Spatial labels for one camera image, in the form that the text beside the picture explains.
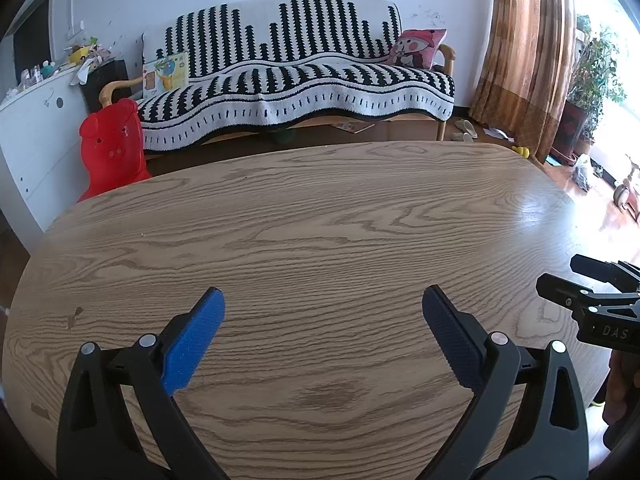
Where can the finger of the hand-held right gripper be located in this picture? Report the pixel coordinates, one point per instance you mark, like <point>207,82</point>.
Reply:
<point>565,290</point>
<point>610,270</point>

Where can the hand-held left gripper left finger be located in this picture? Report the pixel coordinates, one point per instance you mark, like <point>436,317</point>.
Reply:
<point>192,345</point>

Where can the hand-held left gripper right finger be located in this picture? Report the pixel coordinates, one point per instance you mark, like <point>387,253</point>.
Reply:
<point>452,340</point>

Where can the person's right hand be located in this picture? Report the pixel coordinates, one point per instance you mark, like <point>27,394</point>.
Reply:
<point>622,380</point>

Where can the grey plastic bag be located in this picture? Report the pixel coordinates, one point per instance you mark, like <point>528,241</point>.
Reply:
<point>582,172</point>

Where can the small yellow toy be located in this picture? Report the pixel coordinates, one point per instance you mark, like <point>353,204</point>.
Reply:
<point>521,151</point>

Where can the white paper sheet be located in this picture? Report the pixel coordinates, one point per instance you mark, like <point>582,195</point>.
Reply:
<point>497,134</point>

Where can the potted green plant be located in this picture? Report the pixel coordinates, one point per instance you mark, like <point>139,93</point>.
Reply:
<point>595,80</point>

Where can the red plastic pig chair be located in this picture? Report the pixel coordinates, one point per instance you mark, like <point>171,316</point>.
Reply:
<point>110,150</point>

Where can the dark green ball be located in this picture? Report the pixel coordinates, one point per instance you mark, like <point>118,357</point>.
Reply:
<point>284,136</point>

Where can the printed paper sheet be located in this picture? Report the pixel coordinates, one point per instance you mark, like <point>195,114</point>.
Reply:
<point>352,127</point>

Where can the brown patterned curtain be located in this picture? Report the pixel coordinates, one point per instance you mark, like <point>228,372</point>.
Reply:
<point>520,50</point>

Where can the white cabinet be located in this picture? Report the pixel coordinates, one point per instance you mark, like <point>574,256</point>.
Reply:
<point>35,150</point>

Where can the colourful picture book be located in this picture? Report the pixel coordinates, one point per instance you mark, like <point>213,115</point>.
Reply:
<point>165,74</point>

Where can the black box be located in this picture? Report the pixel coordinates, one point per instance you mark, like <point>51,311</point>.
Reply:
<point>107,75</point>

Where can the pink cartoon pillow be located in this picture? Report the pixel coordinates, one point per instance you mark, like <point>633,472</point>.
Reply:
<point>415,47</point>

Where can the black white striped blanket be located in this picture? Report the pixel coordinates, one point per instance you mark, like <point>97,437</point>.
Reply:
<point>300,75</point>

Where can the white paper scrap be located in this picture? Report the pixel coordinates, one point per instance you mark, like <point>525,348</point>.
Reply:
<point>82,71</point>

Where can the yellow toy with green parts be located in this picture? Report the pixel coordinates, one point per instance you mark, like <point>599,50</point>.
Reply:
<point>80,54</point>

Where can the group of small bottles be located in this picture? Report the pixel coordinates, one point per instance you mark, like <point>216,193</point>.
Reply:
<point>37,74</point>

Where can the wooden frame sofa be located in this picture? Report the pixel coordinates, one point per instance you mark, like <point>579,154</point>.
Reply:
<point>112,87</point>

